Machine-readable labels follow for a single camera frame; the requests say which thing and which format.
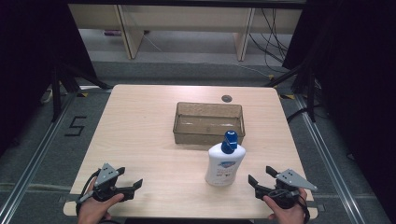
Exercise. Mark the aluminium floor rail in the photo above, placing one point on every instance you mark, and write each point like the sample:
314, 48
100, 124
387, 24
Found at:
37, 149
327, 149

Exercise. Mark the black curtain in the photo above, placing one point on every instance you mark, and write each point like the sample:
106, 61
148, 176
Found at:
358, 77
28, 62

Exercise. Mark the person's right hand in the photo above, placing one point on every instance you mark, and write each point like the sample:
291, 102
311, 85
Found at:
289, 216

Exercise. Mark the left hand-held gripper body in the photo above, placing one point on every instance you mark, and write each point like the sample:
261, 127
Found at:
106, 175

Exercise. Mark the yellow floor tape marker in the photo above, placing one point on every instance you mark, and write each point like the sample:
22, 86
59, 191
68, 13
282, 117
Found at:
82, 94

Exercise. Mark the round grey table grommet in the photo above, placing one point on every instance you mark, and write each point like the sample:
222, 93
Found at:
226, 98

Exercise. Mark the person's left hand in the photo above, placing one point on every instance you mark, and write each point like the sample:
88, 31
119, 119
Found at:
91, 210

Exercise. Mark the light wooden bench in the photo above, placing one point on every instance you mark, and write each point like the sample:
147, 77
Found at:
186, 18

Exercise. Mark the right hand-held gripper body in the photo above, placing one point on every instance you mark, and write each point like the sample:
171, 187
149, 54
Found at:
291, 180

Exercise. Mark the smoky clear plastic box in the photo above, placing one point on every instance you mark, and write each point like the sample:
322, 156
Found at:
199, 124

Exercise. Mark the black metal stand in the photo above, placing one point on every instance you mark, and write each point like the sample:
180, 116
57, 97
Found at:
310, 93
56, 93

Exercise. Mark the white bottle with blue pump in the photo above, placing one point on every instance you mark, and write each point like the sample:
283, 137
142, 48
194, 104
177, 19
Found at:
222, 168

